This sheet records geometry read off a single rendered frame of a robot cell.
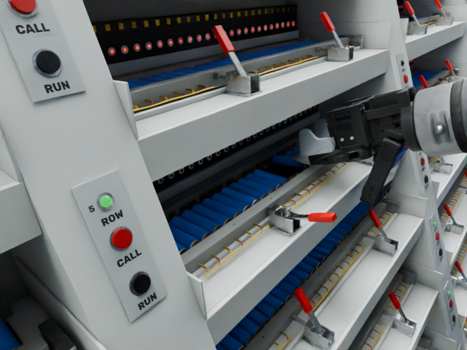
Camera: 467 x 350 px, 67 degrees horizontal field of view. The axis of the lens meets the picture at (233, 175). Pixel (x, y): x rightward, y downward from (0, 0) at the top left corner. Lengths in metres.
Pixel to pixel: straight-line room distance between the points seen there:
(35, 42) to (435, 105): 0.42
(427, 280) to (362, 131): 0.54
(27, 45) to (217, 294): 0.29
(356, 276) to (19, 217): 0.56
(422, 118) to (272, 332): 0.36
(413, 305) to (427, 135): 0.53
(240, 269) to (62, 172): 0.23
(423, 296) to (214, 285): 0.65
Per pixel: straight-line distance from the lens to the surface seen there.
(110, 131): 0.31
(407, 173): 0.86
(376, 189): 0.56
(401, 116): 0.51
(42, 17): 0.32
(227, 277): 0.42
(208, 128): 0.38
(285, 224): 0.48
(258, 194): 0.53
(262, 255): 0.45
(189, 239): 0.45
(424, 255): 0.95
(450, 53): 1.51
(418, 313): 0.92
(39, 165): 0.29
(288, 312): 0.59
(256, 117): 0.44
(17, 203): 0.29
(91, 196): 0.30
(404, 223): 0.87
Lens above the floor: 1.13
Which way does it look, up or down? 12 degrees down
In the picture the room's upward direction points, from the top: 18 degrees counter-clockwise
